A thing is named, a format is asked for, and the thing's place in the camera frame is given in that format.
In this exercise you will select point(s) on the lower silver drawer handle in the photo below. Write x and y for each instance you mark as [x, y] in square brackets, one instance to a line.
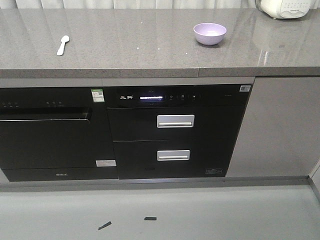
[173, 155]

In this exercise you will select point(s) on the black disinfection cabinet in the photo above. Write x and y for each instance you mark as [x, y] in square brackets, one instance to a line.
[133, 111]

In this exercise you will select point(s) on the grey cabinet door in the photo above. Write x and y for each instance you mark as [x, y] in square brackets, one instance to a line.
[280, 132]

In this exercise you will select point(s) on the black built-in dishwasher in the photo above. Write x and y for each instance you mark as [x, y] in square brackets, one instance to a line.
[55, 134]

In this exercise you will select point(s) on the pale green plastic spoon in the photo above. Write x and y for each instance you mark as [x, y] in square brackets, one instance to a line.
[65, 39]

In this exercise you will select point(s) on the upper silver drawer handle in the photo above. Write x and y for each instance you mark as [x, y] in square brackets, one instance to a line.
[175, 121]

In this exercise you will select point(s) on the black tape strip left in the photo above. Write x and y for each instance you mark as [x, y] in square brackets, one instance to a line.
[104, 225]

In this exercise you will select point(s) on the white curtain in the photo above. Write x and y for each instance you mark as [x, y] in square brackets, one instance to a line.
[128, 4]

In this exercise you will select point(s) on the black tape strip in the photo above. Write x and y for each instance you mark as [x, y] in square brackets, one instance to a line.
[150, 218]
[104, 225]

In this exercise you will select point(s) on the silver drawer handle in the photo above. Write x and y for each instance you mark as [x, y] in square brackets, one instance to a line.
[173, 155]
[175, 121]

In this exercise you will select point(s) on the purple plastic bowl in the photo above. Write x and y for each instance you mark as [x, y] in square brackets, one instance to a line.
[209, 34]

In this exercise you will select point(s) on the black tape strip middle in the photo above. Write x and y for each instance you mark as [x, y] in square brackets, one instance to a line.
[150, 218]

